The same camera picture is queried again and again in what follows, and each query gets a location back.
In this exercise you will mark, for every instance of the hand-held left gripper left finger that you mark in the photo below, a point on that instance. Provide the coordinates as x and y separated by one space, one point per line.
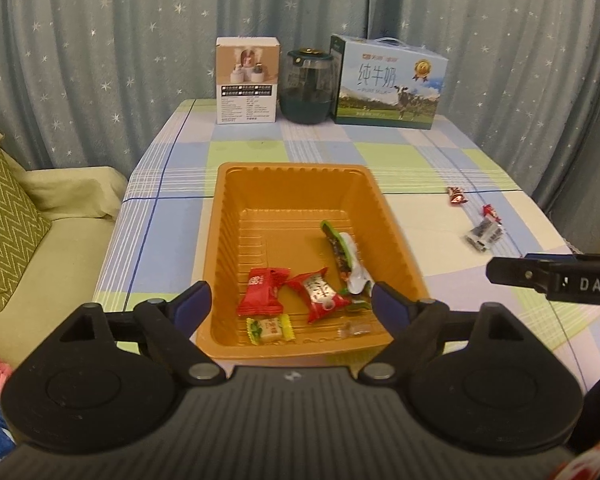
195 307

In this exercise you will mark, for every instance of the pale green sofa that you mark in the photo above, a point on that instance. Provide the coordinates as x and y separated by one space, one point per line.
70 260

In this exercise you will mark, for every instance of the star-print blue curtain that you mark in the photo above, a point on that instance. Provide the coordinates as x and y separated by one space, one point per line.
130 35

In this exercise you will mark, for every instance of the red twisted candy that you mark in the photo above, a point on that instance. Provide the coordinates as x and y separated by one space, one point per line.
456 196

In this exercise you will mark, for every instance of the checked tablecloth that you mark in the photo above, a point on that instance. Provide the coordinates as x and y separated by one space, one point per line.
300 150

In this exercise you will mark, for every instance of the orange plastic tray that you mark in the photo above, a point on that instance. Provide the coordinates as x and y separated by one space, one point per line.
290 200

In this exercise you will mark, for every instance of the red snack packet white label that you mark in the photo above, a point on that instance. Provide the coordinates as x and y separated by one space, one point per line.
260 292

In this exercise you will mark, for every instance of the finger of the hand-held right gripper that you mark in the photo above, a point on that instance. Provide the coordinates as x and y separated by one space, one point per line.
515 272

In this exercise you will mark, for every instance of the small red candy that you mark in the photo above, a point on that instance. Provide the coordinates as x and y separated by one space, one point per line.
491 212

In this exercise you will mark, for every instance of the white product box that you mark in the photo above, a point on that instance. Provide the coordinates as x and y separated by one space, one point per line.
247 90

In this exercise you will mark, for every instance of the blue milk carton box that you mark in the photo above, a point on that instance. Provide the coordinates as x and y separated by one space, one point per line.
390 85

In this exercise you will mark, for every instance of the green candy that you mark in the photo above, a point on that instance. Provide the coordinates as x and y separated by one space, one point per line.
270 329

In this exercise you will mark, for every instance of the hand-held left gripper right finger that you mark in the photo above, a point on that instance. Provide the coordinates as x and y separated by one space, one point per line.
390 310

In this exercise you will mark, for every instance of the dark grey snack packet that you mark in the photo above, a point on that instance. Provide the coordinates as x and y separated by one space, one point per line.
485 235

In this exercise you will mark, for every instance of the green zigzag cushion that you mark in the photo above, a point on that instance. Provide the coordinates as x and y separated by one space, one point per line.
10 225

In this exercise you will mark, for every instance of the dark glass jar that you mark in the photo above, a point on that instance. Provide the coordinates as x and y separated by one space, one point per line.
307 90

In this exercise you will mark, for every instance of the white and green snack packet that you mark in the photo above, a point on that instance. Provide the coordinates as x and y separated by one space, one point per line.
345 260

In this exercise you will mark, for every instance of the red patterned cloth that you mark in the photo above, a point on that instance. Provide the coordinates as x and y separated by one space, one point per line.
590 467

